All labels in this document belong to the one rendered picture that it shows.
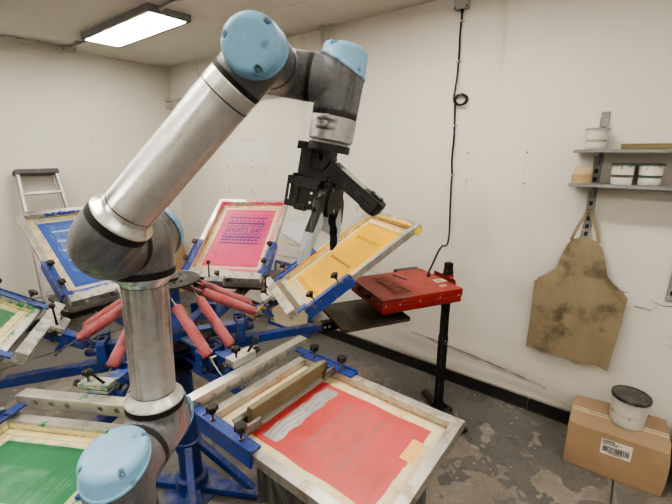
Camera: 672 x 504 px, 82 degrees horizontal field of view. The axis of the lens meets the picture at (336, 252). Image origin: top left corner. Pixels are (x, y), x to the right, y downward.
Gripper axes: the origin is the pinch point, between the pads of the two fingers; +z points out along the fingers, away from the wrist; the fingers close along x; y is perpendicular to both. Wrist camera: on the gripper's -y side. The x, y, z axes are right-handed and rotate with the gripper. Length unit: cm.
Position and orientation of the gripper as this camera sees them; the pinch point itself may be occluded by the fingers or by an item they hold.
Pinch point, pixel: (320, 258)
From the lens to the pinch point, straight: 69.4
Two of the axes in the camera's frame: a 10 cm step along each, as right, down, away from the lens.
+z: -1.8, 9.5, 2.5
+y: -9.2, -2.6, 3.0
